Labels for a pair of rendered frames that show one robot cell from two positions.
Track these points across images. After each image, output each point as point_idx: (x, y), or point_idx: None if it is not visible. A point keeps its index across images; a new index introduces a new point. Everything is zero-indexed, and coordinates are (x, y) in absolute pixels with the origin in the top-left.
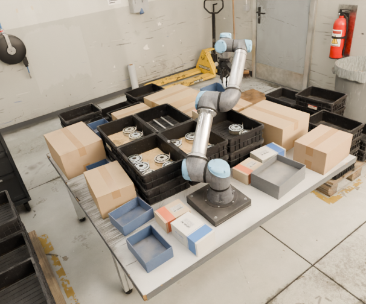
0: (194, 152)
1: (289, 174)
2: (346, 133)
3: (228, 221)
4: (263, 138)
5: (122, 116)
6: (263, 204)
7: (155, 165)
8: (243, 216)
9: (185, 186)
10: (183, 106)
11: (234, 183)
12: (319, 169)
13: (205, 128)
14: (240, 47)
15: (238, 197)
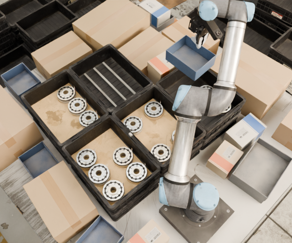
0: (175, 176)
1: (273, 168)
2: None
3: (210, 242)
4: (240, 110)
5: (48, 61)
6: (245, 211)
7: (115, 165)
8: (226, 232)
9: (153, 187)
10: (130, 42)
11: (209, 175)
12: None
13: (188, 143)
14: (238, 19)
15: (219, 209)
